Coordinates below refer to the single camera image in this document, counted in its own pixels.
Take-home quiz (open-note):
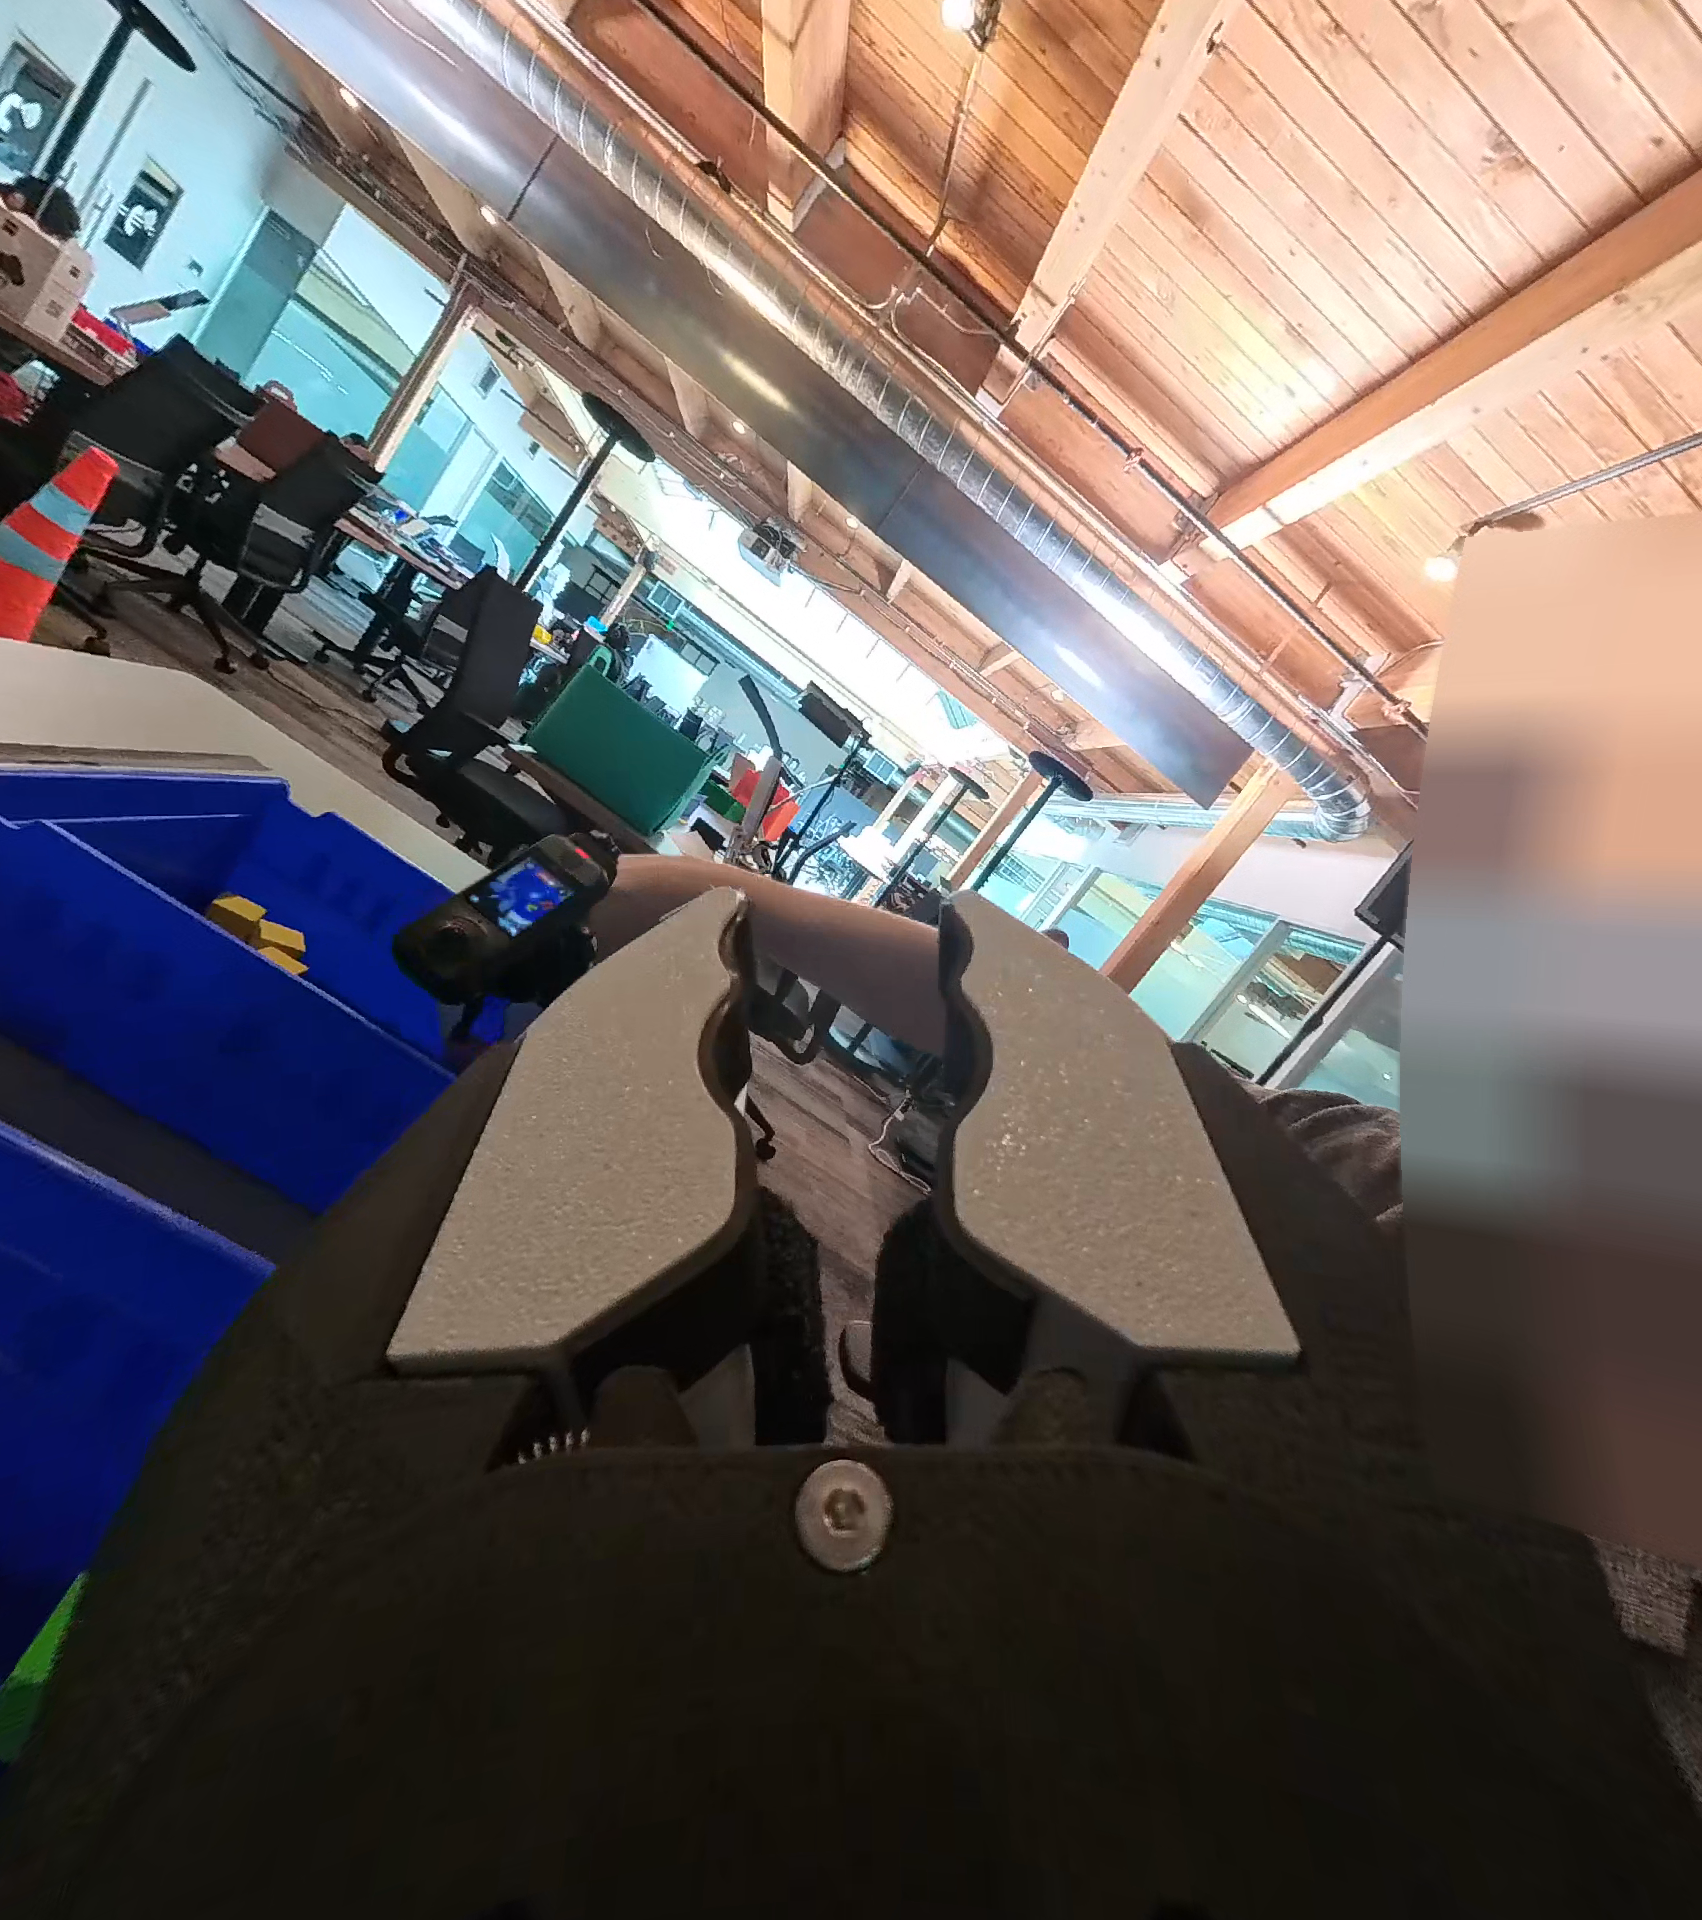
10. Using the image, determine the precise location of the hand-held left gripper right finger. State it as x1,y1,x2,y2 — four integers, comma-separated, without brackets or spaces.
941,895,1305,1365

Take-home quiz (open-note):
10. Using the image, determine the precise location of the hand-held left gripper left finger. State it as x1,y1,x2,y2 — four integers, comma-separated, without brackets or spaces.
387,888,760,1375

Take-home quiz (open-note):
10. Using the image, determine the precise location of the blue plastic bin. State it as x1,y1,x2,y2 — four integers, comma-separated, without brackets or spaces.
0,1062,280,1920
0,764,516,1214

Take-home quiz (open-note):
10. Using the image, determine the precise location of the green partition panel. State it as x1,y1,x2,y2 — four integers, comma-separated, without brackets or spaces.
528,661,718,834

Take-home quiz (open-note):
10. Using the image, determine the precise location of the red chair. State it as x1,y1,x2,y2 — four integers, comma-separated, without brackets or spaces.
722,750,800,843

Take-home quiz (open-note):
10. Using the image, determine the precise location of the black pole stand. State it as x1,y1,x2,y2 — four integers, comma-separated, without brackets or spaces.
33,0,201,183
512,392,659,595
1009,750,1096,891

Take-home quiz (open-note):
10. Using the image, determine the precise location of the orange traffic cone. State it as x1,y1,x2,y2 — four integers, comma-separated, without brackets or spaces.
0,444,123,645

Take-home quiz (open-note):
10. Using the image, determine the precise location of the black ceiling panel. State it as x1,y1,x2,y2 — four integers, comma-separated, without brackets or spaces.
507,134,1251,812

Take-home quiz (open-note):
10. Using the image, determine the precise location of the ceiling spot lamp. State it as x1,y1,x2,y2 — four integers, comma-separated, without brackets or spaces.
1419,510,1551,588

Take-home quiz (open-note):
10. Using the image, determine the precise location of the green cube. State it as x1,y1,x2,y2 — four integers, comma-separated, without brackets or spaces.
0,1573,92,1769

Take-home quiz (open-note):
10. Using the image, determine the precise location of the white cardboard box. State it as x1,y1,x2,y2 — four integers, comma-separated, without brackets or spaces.
0,176,99,343

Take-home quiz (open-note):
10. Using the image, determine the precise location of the silver ventilation duct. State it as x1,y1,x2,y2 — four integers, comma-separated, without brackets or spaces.
400,0,1379,843

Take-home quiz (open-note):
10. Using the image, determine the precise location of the wall poster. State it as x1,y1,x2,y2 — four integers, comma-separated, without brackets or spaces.
101,155,187,272
0,42,81,174

